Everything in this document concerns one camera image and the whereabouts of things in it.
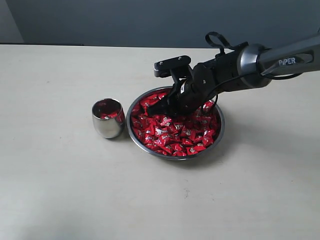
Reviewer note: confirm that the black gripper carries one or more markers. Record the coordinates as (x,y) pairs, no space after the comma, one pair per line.
(187,94)

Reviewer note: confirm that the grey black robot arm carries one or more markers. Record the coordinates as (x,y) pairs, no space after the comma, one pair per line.
(235,68)

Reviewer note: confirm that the pile of red candies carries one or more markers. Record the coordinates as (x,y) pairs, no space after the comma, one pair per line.
(175,135)

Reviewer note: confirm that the stainless steel bowl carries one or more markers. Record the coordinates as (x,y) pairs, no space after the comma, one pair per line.
(222,125)

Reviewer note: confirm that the stainless steel cup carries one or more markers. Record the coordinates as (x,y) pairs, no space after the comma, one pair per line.
(110,128)

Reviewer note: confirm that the red candies in cup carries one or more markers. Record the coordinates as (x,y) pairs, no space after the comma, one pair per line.
(106,108)

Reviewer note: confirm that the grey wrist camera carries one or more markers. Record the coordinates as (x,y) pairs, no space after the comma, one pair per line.
(163,68)

